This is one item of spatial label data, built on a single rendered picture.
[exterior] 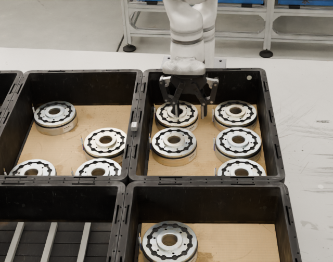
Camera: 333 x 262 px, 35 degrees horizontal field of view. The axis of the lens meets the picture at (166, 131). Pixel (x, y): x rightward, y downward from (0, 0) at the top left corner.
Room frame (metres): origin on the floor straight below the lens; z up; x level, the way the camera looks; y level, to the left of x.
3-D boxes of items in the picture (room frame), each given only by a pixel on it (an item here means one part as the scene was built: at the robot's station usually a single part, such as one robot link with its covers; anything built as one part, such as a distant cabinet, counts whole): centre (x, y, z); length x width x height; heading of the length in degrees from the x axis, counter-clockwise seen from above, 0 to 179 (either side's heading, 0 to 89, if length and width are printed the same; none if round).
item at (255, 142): (0.91, -0.16, 0.86); 0.10 x 0.10 x 0.01
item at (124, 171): (0.94, 0.21, 0.92); 0.40 x 0.30 x 0.02; 176
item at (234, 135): (0.91, -0.16, 0.86); 0.05 x 0.05 x 0.01
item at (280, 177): (0.92, -0.09, 0.92); 0.40 x 0.30 x 0.02; 176
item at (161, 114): (1.03, -0.03, 0.86); 0.10 x 0.10 x 0.01
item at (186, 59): (1.00, -0.05, 1.05); 0.11 x 0.09 x 0.06; 169
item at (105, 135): (0.93, 0.14, 0.86); 0.05 x 0.05 x 0.01
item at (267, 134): (0.92, -0.09, 0.87); 0.40 x 0.30 x 0.11; 176
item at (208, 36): (1.27, -0.10, 0.88); 0.09 x 0.09 x 0.17; 83
